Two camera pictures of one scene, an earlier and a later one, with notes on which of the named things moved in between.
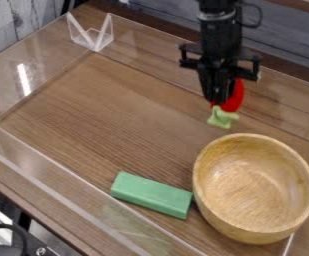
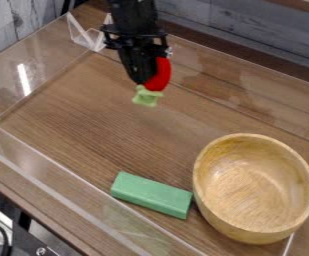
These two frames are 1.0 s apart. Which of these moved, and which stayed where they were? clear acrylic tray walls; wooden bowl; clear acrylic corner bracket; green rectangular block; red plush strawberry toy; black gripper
Moved: black gripper; red plush strawberry toy
Stayed: wooden bowl; clear acrylic tray walls; clear acrylic corner bracket; green rectangular block
